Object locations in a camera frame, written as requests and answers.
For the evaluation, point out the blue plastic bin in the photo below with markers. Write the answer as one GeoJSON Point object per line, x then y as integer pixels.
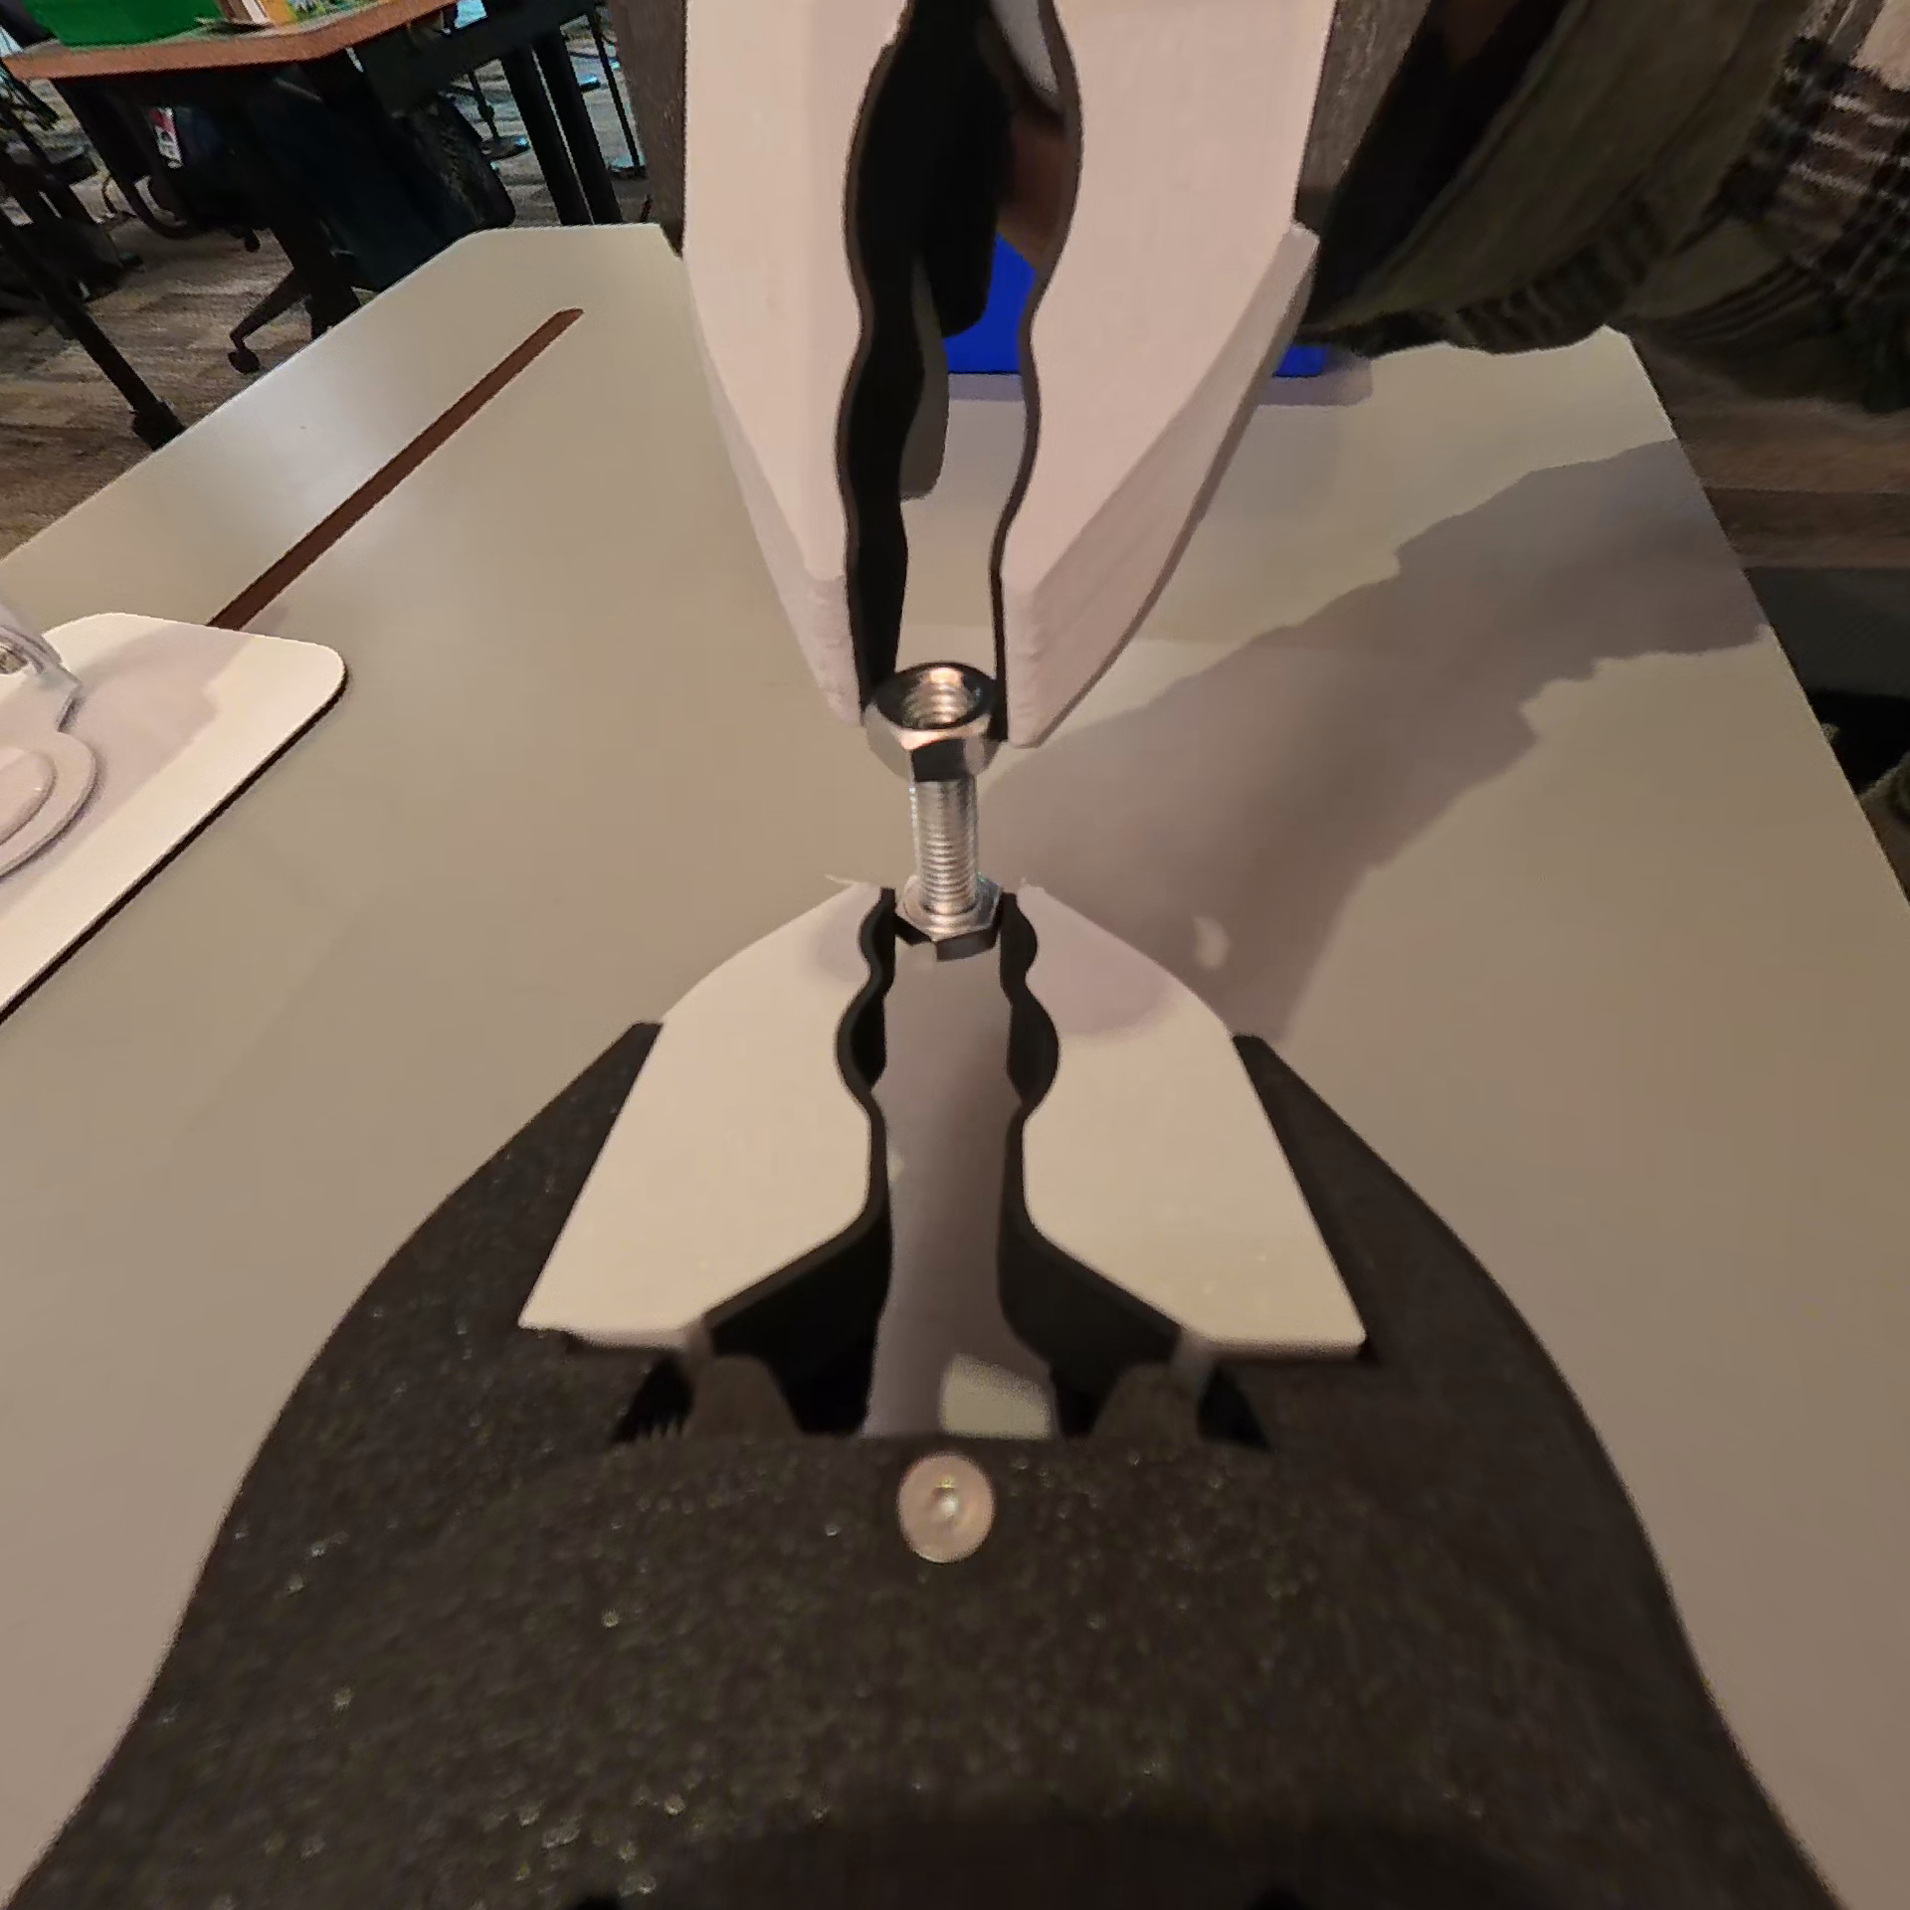
{"type": "Point", "coordinates": [1000, 320]}

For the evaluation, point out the silver hex nut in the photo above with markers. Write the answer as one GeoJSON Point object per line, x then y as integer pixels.
{"type": "Point", "coordinates": [896, 746]}

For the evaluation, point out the wooden-top desk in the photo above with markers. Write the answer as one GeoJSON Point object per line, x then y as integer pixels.
{"type": "Point", "coordinates": [300, 44]}

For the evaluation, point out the person's right forearm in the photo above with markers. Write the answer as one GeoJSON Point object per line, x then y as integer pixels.
{"type": "Point", "coordinates": [1642, 223]}

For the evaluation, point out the silver hex bolt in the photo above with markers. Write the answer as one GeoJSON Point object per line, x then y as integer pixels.
{"type": "Point", "coordinates": [944, 849]}

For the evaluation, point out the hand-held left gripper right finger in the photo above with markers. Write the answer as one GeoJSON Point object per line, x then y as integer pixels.
{"type": "Point", "coordinates": [1179, 1164]}

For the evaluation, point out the white tray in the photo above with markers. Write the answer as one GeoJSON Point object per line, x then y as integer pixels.
{"type": "Point", "coordinates": [180, 716]}

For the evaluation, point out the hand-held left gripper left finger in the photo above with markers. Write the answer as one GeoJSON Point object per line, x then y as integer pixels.
{"type": "Point", "coordinates": [717, 1134]}

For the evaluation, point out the black office chair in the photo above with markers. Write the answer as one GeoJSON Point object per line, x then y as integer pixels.
{"type": "Point", "coordinates": [343, 179]}

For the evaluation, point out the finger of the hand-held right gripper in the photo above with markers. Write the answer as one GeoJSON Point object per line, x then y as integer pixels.
{"type": "Point", "coordinates": [769, 298]}
{"type": "Point", "coordinates": [1179, 269]}

